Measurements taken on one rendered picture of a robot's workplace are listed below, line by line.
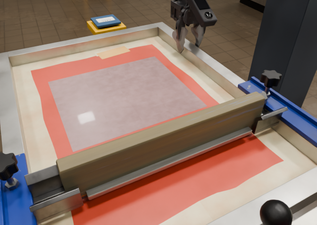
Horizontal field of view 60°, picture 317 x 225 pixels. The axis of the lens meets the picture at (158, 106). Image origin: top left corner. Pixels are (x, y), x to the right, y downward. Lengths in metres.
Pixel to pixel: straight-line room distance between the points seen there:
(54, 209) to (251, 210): 0.31
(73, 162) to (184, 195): 0.21
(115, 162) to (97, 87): 0.36
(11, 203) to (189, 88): 0.50
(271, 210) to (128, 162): 0.27
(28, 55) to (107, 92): 0.31
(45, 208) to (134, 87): 0.42
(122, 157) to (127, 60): 0.50
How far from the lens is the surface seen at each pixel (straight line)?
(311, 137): 0.62
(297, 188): 0.54
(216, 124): 0.53
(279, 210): 0.27
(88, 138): 0.63
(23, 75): 0.91
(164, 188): 0.53
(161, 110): 0.68
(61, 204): 0.48
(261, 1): 4.40
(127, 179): 0.49
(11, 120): 0.68
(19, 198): 0.51
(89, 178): 0.47
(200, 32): 0.91
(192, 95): 0.74
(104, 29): 1.15
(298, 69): 1.19
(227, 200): 0.53
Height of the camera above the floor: 1.38
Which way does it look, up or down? 38 degrees down
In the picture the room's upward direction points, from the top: straight up
